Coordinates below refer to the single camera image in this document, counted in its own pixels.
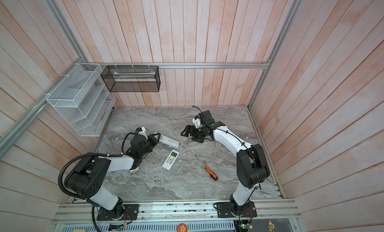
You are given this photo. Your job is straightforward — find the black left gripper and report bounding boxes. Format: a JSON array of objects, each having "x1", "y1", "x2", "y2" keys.
[{"x1": 139, "y1": 133, "x2": 161, "y2": 157}]

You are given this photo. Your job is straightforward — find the white TV remote control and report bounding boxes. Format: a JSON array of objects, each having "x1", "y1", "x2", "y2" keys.
[{"x1": 154, "y1": 133, "x2": 179, "y2": 149}]

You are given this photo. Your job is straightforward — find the orange handled screwdriver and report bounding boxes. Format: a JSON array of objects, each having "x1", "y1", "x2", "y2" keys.
[{"x1": 195, "y1": 155, "x2": 219, "y2": 181}]

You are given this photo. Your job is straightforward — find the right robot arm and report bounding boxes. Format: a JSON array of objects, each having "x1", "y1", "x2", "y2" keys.
[{"x1": 181, "y1": 110, "x2": 271, "y2": 218}]

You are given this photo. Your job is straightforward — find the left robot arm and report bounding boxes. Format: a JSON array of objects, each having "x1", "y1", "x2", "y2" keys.
[{"x1": 58, "y1": 132, "x2": 161, "y2": 220}]

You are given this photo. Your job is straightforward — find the white air conditioner remote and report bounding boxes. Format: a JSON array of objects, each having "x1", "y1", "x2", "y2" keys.
[{"x1": 162, "y1": 150, "x2": 180, "y2": 171}]

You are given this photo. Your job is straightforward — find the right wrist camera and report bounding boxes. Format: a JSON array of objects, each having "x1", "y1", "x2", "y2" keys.
[{"x1": 192, "y1": 117, "x2": 201, "y2": 129}]

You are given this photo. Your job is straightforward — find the black wire mesh basket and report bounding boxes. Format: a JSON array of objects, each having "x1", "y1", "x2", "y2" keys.
[{"x1": 101, "y1": 65, "x2": 161, "y2": 92}]

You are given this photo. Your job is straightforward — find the white wire mesh shelf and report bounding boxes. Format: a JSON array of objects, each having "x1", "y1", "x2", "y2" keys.
[{"x1": 47, "y1": 63, "x2": 116, "y2": 137}]

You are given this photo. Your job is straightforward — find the horizontal aluminium frame rail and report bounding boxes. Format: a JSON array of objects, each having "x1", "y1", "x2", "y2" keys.
[{"x1": 98, "y1": 62, "x2": 269, "y2": 69}]

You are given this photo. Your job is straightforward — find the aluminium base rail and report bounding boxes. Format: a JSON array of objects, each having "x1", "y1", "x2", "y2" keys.
[{"x1": 52, "y1": 199, "x2": 301, "y2": 225}]

